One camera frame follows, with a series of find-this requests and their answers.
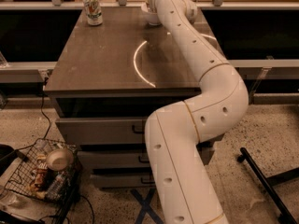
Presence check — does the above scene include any bottom grey drawer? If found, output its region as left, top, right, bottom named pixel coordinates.
left=90, top=174, right=155, bottom=189

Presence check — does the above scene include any black power cable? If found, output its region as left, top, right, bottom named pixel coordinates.
left=39, top=93, right=52, bottom=140

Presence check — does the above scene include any green white soda can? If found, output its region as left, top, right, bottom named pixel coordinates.
left=83, top=0, right=103, bottom=26

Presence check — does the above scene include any black wire basket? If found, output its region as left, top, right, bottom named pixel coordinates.
left=5, top=139, right=81, bottom=224

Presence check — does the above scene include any plastic water bottle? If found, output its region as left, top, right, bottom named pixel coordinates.
left=46, top=172, right=66, bottom=201

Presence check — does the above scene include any snack bag in basket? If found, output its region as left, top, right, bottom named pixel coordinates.
left=27, top=153, right=50, bottom=200

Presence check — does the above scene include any grey drawer cabinet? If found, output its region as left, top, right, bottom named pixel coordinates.
left=43, top=7, right=241, bottom=190

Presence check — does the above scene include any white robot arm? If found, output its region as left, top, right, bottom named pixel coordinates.
left=145, top=0, right=249, bottom=224

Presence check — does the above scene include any white bowl in basket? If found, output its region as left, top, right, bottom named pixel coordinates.
left=46, top=148, right=74, bottom=171

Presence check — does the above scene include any top grey drawer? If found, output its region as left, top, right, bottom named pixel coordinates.
left=56, top=117, right=146, bottom=146

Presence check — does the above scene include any black chair base leg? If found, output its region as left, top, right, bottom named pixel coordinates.
left=237, top=147, right=299, bottom=224

